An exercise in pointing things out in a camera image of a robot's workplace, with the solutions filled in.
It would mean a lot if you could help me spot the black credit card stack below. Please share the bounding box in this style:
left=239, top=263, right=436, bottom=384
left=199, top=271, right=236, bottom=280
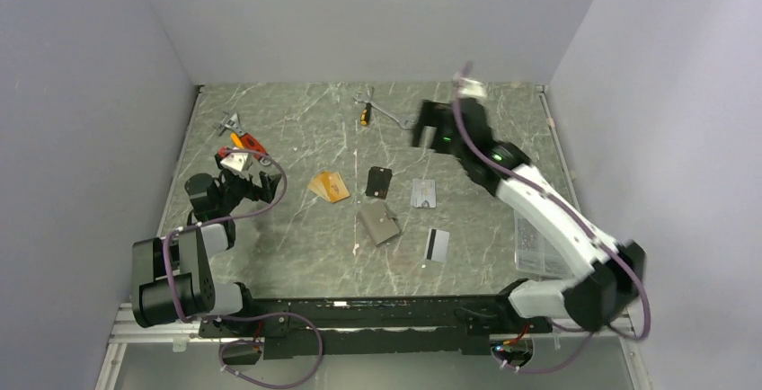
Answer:
left=365, top=166, right=393, bottom=199

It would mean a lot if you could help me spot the gold credit card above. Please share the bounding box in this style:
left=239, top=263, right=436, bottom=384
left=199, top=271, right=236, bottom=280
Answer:
left=307, top=171, right=350, bottom=203

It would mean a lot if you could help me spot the grey card holder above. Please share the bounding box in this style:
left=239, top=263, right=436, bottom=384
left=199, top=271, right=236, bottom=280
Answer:
left=358, top=201, right=402, bottom=246

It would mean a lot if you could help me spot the single silver credit card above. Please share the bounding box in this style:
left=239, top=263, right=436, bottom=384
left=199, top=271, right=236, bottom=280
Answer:
left=424, top=228, right=450, bottom=263

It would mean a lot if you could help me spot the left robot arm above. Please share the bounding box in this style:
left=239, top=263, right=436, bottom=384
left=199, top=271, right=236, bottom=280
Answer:
left=131, top=169, right=282, bottom=336

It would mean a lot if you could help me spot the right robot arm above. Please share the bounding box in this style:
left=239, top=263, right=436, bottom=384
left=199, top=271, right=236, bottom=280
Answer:
left=412, top=98, right=651, bottom=338

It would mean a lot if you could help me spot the silver open-end wrench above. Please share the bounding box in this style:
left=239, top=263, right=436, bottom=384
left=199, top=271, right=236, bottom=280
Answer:
left=353, top=87, right=414, bottom=130

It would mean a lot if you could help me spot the orange utility knife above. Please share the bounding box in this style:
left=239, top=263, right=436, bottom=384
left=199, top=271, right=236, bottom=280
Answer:
left=230, top=133, right=245, bottom=149

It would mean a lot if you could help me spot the red adjustable wrench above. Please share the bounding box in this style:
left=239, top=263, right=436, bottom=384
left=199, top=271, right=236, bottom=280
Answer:
left=218, top=111, right=271, bottom=166

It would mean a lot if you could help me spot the yellow black screwdriver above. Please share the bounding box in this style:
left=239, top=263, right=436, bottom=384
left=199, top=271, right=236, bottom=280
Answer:
left=359, top=102, right=373, bottom=126

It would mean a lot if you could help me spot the clear plastic screw box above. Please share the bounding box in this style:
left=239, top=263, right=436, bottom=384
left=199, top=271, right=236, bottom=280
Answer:
left=514, top=212, right=572, bottom=279

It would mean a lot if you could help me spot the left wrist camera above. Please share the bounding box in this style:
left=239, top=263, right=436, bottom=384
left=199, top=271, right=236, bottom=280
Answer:
left=216, top=147, right=253, bottom=178

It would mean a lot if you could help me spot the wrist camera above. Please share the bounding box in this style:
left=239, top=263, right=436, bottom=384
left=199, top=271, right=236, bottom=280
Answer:
left=453, top=77, right=488, bottom=102
left=216, top=147, right=253, bottom=178

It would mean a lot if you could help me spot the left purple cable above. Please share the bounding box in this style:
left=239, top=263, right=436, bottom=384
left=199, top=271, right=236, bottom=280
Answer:
left=163, top=147, right=325, bottom=390

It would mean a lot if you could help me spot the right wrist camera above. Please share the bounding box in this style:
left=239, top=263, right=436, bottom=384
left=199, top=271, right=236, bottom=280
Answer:
left=453, top=77, right=488, bottom=102

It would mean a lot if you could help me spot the black base frame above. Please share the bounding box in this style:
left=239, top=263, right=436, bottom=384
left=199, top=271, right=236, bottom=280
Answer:
left=199, top=295, right=552, bottom=359

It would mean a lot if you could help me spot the aluminium rail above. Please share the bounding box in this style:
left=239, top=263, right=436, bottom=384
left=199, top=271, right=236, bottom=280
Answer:
left=109, top=297, right=636, bottom=346

